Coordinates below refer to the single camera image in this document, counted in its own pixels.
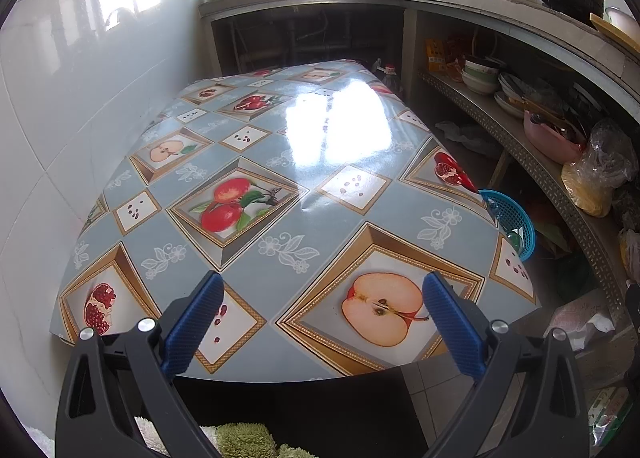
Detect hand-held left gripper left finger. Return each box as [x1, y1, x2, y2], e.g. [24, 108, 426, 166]
[54, 270, 226, 458]

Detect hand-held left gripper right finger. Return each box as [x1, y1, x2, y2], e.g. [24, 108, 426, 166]
[422, 271, 592, 458]

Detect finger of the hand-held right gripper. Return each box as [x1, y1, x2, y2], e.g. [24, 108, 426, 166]
[611, 282, 640, 333]

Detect blue mesh basket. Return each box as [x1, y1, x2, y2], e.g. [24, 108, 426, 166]
[477, 189, 537, 261]

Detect white pink sack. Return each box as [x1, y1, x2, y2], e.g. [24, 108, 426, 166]
[545, 288, 626, 354]

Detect green plastic bag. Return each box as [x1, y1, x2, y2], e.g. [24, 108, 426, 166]
[555, 253, 598, 299]

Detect green white carton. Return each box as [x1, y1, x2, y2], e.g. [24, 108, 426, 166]
[587, 385, 633, 446]

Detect orange green sack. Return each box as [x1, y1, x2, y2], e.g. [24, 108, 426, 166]
[530, 203, 571, 259]

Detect clear bag of yellow food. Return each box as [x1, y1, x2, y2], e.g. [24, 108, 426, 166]
[561, 119, 638, 217]

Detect green fuzzy garment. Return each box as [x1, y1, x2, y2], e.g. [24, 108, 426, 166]
[197, 420, 321, 458]

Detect wooden shelf leg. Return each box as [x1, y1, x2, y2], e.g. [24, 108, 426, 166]
[487, 143, 516, 191]

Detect perforated metal shelf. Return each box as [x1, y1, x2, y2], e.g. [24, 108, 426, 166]
[417, 68, 633, 319]

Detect pink plastic basin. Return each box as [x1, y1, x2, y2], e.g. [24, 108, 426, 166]
[522, 110, 587, 165]

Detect crumpled white plastic bag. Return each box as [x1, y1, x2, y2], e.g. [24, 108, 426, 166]
[434, 120, 501, 156]

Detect fruit print tablecloth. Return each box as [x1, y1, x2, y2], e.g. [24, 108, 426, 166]
[49, 59, 543, 381]

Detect stack of plates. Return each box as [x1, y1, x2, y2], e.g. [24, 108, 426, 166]
[494, 72, 538, 119]

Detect stack of bowls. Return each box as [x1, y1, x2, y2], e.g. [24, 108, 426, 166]
[460, 55, 502, 96]

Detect cooking oil bottle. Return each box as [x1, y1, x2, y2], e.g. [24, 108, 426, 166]
[382, 62, 405, 96]

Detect orange food packets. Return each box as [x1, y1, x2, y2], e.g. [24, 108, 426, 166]
[425, 35, 471, 78]

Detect wooden cutting board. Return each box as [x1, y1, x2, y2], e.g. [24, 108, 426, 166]
[589, 12, 640, 78]

